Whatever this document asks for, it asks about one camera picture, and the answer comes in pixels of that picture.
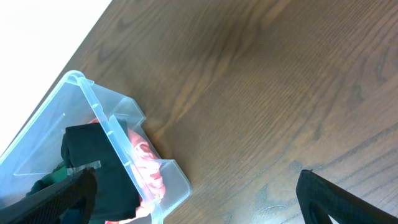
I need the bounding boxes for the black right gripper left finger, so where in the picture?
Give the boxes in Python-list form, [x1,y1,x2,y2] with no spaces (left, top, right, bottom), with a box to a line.
[1,168,98,223]

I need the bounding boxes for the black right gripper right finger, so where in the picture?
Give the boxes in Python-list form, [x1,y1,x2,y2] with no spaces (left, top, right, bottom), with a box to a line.
[296,169,397,224]

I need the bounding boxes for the dark green cloth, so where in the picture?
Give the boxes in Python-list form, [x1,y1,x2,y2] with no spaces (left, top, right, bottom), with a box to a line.
[41,162,68,185]

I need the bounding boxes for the dark navy garment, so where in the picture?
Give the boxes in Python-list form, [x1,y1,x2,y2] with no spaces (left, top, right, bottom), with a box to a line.
[25,180,47,197]

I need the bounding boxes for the black ribbed garment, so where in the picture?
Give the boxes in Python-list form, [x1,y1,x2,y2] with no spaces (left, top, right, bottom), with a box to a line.
[61,123,140,221]

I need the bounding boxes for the clear plastic storage bin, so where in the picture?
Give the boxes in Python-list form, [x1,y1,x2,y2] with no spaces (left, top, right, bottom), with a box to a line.
[1,70,192,224]

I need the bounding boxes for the orange garment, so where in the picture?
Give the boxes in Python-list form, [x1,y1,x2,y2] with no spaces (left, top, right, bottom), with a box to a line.
[90,128,166,223]

